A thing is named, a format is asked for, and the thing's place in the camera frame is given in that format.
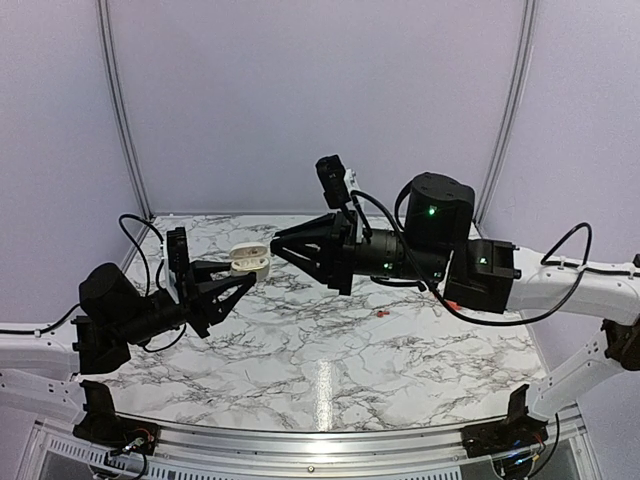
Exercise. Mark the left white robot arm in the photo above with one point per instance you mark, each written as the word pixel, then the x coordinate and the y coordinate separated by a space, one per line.
pixel 45 370

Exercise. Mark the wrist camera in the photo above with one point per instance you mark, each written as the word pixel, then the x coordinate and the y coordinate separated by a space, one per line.
pixel 176 263
pixel 338 184

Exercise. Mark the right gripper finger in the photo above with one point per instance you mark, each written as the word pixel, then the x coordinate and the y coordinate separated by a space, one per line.
pixel 316 259
pixel 324 230

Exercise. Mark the right aluminium frame post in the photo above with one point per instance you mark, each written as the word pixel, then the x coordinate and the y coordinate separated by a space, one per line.
pixel 515 92

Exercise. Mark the aluminium front rail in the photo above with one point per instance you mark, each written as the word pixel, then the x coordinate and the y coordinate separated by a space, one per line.
pixel 200 452

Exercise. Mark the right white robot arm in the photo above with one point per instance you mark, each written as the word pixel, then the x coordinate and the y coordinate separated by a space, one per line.
pixel 427 246

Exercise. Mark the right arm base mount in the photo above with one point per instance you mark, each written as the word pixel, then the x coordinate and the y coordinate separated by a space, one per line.
pixel 517 430

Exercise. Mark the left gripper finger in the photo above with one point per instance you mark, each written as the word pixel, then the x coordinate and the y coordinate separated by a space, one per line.
pixel 204 270
pixel 218 298

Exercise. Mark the aluminium frame post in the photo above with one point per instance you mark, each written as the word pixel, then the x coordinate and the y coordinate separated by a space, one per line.
pixel 515 92
pixel 117 98

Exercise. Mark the white earbuds charging case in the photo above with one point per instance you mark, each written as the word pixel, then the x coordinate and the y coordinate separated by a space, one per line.
pixel 250 257

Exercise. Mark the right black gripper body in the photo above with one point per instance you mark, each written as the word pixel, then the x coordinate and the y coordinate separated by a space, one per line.
pixel 349 224

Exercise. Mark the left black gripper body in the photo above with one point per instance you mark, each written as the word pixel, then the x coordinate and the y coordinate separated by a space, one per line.
pixel 191 310

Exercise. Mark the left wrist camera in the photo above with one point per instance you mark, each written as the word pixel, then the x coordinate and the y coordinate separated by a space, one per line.
pixel 176 263

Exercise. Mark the left aluminium frame post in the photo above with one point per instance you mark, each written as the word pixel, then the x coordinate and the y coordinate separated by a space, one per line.
pixel 117 98

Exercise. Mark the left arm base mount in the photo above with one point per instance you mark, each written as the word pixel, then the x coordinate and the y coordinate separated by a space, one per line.
pixel 102 425

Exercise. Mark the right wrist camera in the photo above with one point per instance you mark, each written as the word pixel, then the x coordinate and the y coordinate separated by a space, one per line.
pixel 338 184

